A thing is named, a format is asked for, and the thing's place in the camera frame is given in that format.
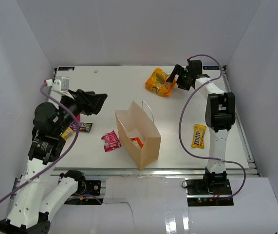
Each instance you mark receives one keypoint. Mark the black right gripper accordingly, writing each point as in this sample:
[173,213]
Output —
[177,70]

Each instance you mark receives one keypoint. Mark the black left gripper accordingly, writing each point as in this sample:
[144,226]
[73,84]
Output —
[89,101]

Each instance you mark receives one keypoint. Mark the orange yellow snack multipack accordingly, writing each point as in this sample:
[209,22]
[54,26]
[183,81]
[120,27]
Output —
[158,84]

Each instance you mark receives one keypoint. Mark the dark brown M&M's packet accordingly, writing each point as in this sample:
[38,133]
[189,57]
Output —
[82,126]

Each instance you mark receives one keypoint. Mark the orange fruit candy bag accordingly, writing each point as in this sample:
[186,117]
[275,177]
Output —
[137,141]

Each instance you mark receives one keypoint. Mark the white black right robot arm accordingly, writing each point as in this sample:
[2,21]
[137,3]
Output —
[219,118]

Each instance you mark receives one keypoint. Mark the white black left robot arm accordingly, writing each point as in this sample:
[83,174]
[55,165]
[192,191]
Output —
[32,213]

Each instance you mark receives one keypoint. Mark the brown paper bag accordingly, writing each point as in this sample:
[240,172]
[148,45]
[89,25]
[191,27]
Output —
[139,134]

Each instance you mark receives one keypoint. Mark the magenta small snack packet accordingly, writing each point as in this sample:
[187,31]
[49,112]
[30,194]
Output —
[78,118]

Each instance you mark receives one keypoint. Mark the small yellow snack packet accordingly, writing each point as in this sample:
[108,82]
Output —
[67,133]

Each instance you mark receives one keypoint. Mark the pink candy packet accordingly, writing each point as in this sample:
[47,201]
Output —
[111,141]

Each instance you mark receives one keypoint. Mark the blue label left corner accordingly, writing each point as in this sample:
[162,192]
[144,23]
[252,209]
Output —
[68,68]

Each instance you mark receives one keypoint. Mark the yellow M&M's packet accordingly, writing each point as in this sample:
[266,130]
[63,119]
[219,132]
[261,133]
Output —
[198,136]

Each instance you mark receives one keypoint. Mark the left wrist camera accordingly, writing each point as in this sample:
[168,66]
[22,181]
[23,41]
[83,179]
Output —
[59,84]

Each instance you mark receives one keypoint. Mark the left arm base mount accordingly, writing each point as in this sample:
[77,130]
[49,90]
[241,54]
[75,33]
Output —
[92,187]

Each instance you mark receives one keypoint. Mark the aluminium front rail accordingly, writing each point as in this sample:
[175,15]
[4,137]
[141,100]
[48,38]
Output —
[153,172]

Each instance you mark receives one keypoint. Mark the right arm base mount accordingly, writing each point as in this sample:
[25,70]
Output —
[200,196]

